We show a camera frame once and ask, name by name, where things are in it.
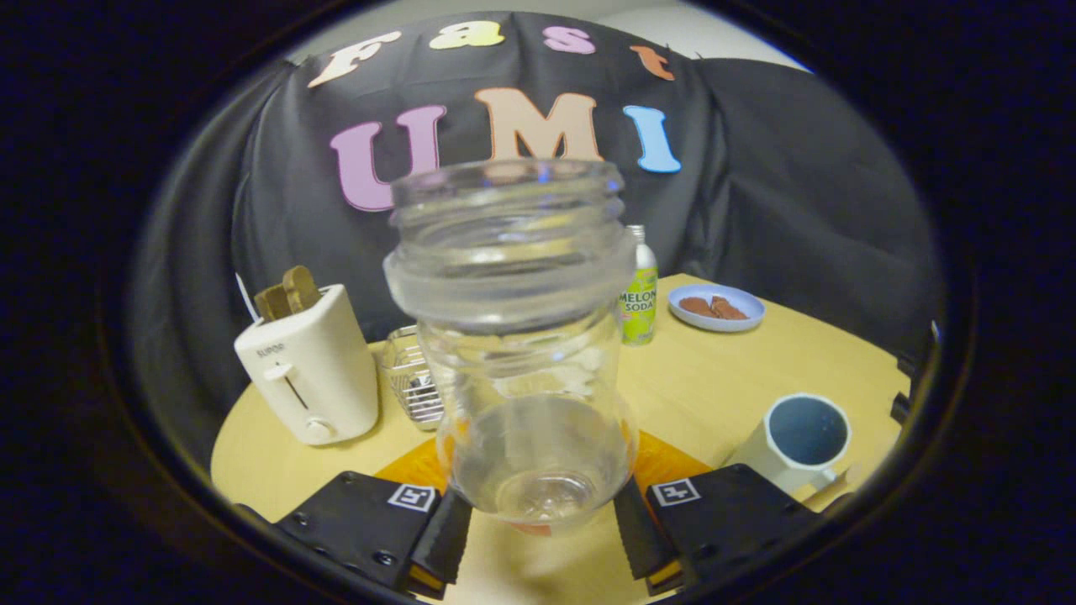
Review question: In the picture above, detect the metal wire basket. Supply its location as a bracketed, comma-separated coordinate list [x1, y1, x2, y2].
[376, 325, 446, 433]

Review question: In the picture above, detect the green label soda bottle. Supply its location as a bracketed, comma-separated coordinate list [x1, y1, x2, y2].
[619, 224, 660, 347]

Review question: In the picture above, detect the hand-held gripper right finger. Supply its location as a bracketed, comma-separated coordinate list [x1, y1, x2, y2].
[612, 430, 820, 597]

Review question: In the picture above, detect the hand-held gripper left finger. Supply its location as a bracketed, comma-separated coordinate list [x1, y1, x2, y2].
[273, 437, 473, 599]

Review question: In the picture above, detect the black backdrop cloth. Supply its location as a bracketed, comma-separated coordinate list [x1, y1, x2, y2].
[130, 10, 942, 471]

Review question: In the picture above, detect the clear plastic juice bottle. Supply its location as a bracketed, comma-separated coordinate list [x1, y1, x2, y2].
[384, 158, 640, 535]

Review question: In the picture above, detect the pale blue cup wooden handle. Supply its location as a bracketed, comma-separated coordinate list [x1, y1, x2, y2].
[723, 392, 867, 497]

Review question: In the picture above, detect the white toaster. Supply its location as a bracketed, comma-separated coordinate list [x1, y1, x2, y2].
[234, 283, 381, 447]

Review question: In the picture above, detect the brown toast slice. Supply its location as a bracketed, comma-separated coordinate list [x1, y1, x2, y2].
[254, 284, 291, 322]
[282, 266, 322, 313]

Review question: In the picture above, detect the blue plate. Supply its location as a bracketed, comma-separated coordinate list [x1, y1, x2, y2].
[667, 283, 767, 334]

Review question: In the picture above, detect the light wooden table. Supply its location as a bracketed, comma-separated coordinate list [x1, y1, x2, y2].
[210, 273, 913, 605]

